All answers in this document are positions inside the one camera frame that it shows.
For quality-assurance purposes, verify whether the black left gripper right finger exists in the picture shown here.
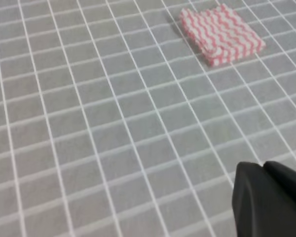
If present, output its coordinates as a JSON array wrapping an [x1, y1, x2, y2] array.
[[263, 161, 296, 203]]

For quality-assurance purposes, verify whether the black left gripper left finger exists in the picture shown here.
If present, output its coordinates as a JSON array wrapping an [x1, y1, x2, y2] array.
[[232, 162, 296, 237]]

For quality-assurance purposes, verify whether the pink white wavy towel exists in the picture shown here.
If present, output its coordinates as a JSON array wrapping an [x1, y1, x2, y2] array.
[[180, 3, 266, 67]]

